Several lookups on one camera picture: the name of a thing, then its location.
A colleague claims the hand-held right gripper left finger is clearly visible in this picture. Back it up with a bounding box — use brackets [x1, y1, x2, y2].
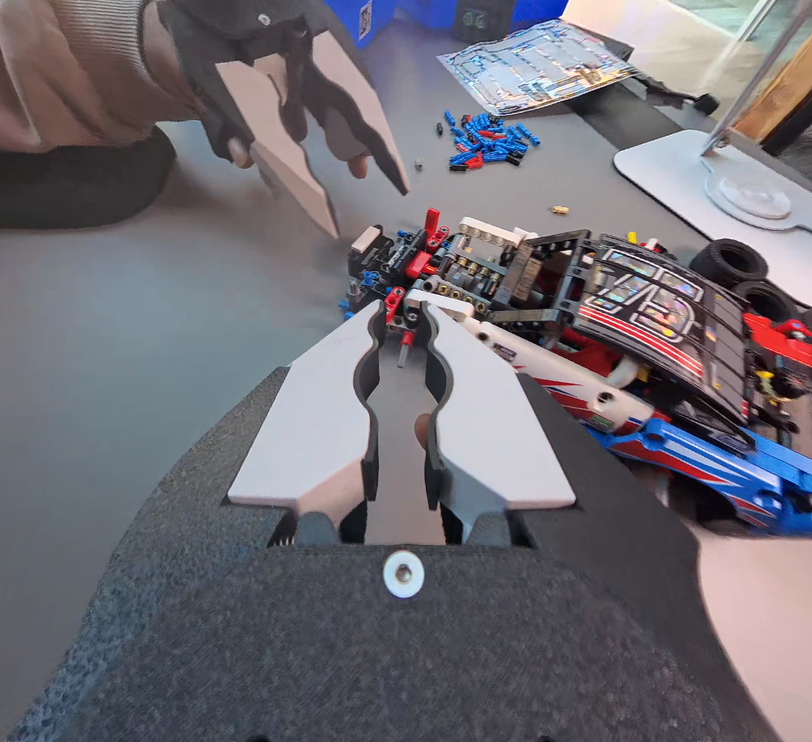
[227, 300, 388, 528]

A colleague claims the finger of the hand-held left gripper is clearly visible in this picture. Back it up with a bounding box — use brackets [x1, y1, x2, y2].
[214, 52, 341, 240]
[310, 28, 411, 196]

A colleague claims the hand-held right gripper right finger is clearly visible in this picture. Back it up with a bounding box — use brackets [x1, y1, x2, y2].
[420, 301, 578, 544]

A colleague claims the toy brick race car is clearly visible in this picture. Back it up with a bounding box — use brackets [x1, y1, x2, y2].
[339, 208, 812, 536]

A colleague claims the person's left forearm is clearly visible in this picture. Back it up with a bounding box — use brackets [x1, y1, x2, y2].
[0, 0, 204, 153]

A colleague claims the grey desk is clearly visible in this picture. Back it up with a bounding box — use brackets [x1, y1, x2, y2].
[0, 19, 812, 742]

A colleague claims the person's left hand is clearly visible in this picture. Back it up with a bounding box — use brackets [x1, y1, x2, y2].
[227, 107, 372, 180]

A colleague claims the pile of blue red pins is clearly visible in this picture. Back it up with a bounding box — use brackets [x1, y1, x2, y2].
[436, 109, 541, 173]

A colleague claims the black device with green display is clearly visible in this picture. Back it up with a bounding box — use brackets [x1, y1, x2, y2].
[452, 0, 520, 45]

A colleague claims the shiny sticker sheet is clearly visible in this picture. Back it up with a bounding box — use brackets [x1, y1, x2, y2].
[438, 19, 638, 116]

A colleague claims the black padded wrist rest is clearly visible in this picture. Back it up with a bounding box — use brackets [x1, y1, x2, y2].
[0, 126, 177, 230]

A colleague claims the black toy tyre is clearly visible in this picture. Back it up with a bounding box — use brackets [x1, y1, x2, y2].
[732, 280, 799, 324]
[688, 239, 770, 291]

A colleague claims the white monitor base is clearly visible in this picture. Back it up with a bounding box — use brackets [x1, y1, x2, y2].
[614, 129, 812, 292]

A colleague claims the black power cable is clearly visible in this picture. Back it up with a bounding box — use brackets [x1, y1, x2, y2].
[628, 72, 721, 116]

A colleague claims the wooden post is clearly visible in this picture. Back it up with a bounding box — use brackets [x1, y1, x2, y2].
[732, 50, 812, 143]

